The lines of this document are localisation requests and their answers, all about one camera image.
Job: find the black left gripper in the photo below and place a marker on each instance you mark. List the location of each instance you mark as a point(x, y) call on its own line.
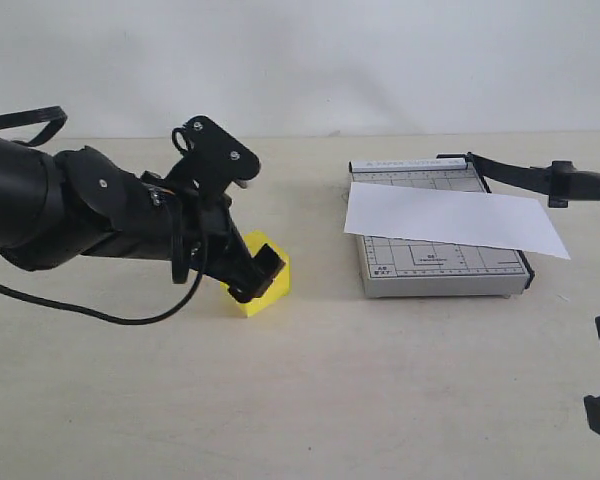
point(207, 242)

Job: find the yellow foam cube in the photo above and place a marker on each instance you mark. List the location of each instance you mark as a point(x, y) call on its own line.
point(281, 285)

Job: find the white paper sheet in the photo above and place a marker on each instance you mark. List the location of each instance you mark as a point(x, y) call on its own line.
point(446, 216)

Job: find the black cutter blade arm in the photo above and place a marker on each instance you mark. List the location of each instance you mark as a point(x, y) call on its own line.
point(561, 181)

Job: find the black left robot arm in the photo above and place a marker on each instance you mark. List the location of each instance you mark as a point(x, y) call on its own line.
point(56, 207)

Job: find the grey paper cutter base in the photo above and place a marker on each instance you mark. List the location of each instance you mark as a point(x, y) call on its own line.
point(408, 268)

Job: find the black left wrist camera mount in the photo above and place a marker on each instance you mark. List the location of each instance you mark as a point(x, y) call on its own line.
point(211, 159)

